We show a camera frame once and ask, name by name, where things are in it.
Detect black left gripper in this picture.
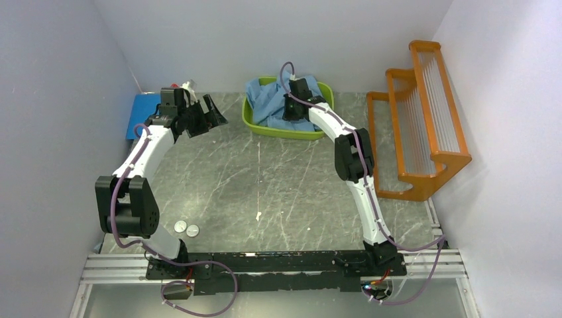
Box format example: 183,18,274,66
179,95,228,138

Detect light blue button shirt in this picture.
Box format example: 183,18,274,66
245,77,319,132

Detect green plastic basin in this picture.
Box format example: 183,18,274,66
242,81,335,140

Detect silver round brooch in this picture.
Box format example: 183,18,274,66
186,225,200,238
174,220,188,233

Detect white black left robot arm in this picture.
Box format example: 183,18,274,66
95,85,227,278

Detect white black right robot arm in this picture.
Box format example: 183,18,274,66
283,78,402,275

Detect blue flat board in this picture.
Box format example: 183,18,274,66
125,93,160,140

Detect orange wooden rack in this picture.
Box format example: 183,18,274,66
366,40,472,201

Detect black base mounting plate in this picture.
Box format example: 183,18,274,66
145,250,407,295

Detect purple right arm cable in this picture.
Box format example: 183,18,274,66
280,62,447,307

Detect aluminium frame rails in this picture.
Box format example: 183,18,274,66
71,195,480,317

